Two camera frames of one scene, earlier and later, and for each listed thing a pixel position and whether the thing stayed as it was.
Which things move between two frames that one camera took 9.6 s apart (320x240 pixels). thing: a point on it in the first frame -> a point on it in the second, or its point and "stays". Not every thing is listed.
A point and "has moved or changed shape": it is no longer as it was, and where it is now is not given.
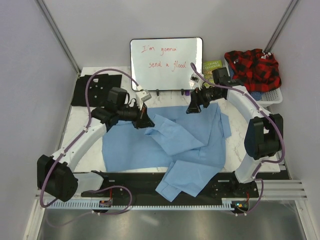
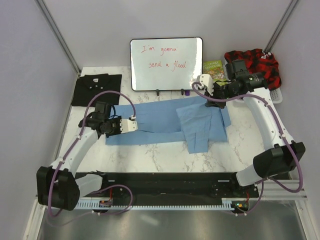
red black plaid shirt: (258, 71) stays
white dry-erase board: (164, 64) stays
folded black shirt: (97, 90) stays
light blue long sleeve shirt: (191, 142) has moved or changed shape
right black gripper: (197, 99) -> (221, 104)
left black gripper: (144, 121) -> (117, 120)
